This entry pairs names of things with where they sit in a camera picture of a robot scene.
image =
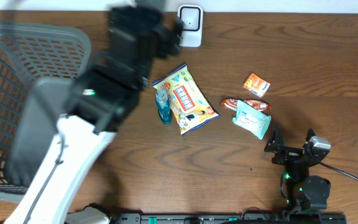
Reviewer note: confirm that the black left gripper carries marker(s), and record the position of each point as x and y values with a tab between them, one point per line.
167	46

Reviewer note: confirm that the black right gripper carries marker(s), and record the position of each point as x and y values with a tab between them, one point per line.
288	153

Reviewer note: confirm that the teal wet wipes pack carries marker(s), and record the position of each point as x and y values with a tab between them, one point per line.
251	119

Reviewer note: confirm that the small orange sachet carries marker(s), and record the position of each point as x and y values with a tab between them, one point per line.
256	85

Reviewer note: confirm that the blue liquid bottle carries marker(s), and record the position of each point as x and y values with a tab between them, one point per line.
163	106

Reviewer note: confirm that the red candy bar wrapper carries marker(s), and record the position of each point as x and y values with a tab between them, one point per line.
256	104

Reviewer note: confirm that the yellow snack bag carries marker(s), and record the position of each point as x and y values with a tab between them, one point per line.
187	103

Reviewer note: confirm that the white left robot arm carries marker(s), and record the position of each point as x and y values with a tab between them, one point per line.
98	102

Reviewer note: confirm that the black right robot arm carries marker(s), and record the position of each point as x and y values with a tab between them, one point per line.
303	192

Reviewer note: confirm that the white barcode scanner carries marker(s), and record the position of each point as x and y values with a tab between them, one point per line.
192	17

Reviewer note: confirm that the grey plastic basket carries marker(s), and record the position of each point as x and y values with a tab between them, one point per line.
33	57

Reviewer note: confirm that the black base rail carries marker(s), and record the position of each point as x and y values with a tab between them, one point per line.
93	213

